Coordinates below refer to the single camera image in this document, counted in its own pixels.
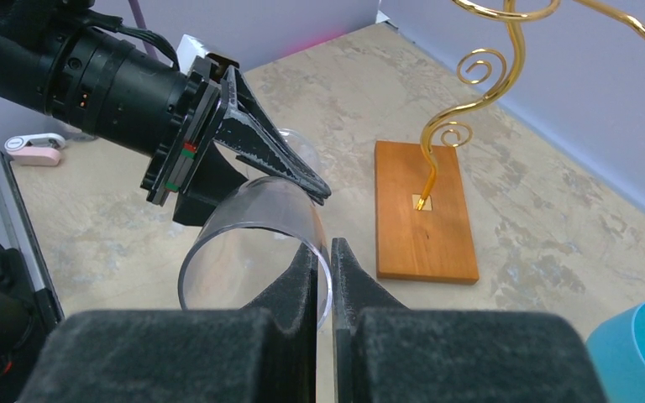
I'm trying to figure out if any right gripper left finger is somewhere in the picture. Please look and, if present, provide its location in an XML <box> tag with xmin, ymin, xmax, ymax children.
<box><xmin>19</xmin><ymin>247</ymin><xmax>317</xmax><ymax>402</ymax></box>

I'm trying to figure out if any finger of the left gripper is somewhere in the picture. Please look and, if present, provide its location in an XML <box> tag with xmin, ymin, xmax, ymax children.
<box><xmin>215</xmin><ymin>65</ymin><xmax>332</xmax><ymax>206</ymax></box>

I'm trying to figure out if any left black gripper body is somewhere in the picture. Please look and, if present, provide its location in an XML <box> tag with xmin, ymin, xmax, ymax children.
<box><xmin>140</xmin><ymin>55</ymin><xmax>246</xmax><ymax>227</ymax></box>

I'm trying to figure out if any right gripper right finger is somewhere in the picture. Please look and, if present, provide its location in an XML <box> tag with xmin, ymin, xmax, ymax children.
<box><xmin>331</xmin><ymin>238</ymin><xmax>606</xmax><ymax>402</ymax></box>

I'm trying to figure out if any clear wine glass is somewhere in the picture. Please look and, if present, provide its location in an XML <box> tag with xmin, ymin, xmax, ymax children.
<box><xmin>177</xmin><ymin>128</ymin><xmax>333</xmax><ymax>332</ymax></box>

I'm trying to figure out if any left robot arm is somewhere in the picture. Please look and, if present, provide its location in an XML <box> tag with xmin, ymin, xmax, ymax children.
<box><xmin>0</xmin><ymin>1</ymin><xmax>331</xmax><ymax>226</ymax></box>

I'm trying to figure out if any pink white small device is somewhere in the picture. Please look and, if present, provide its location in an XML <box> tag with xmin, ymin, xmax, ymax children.
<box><xmin>4</xmin><ymin>133</ymin><xmax>66</xmax><ymax>167</ymax></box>

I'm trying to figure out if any blue plastic goblet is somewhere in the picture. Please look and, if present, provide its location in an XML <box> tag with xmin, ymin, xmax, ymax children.
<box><xmin>586</xmin><ymin>302</ymin><xmax>645</xmax><ymax>402</ymax></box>

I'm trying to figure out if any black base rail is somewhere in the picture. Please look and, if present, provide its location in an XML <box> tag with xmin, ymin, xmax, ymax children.
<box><xmin>0</xmin><ymin>144</ymin><xmax>65</xmax><ymax>403</ymax></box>

